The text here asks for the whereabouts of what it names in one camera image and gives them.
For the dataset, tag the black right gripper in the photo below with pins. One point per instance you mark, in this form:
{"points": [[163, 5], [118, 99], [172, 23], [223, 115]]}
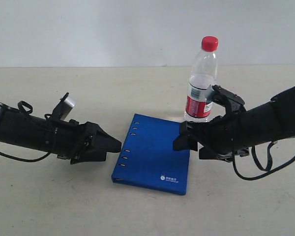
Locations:
{"points": [[220, 139]]}

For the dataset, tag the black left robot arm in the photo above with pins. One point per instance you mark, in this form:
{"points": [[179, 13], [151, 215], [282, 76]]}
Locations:
{"points": [[69, 140]]}

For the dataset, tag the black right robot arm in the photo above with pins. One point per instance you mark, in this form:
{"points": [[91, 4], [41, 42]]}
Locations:
{"points": [[272, 121]]}

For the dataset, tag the blue ring binder notebook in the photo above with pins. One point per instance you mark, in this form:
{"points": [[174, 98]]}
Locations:
{"points": [[147, 158]]}

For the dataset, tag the clear plastic water bottle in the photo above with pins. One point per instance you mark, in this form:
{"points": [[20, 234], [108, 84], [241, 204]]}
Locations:
{"points": [[203, 75]]}

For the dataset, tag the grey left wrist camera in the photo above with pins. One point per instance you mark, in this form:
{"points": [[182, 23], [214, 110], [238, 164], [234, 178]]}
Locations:
{"points": [[64, 107]]}

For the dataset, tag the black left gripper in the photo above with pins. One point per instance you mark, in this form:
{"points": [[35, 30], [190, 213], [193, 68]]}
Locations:
{"points": [[102, 143]]}

